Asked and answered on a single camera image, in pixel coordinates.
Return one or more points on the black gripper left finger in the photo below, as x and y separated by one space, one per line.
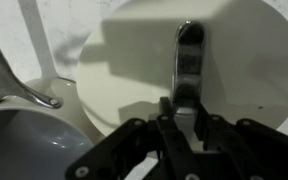
127 150

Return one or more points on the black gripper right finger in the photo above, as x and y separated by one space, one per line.
260 150

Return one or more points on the white pot lid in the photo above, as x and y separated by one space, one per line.
134 83

